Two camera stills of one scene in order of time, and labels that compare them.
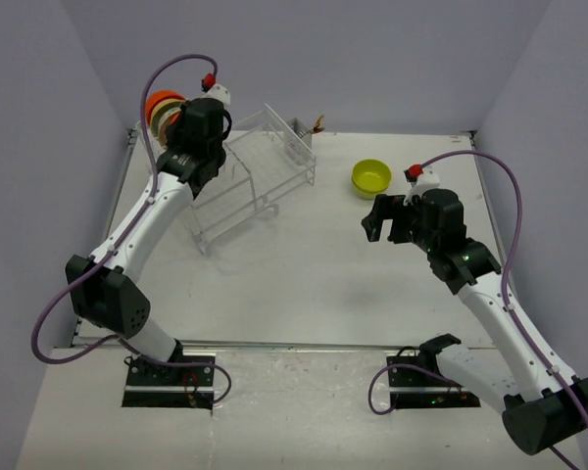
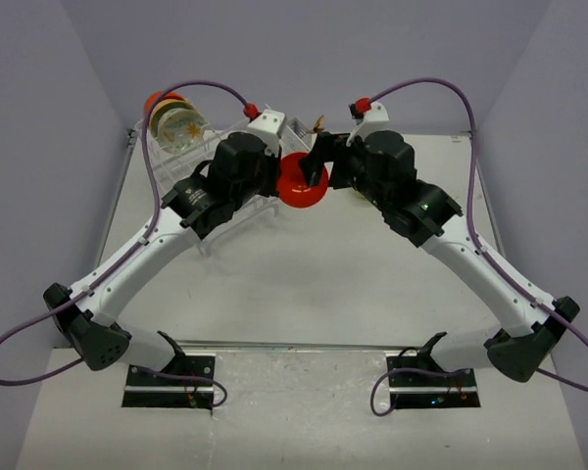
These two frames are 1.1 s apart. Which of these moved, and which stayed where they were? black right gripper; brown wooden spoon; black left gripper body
Moved: black left gripper body; black right gripper
Stayed: brown wooden spoon
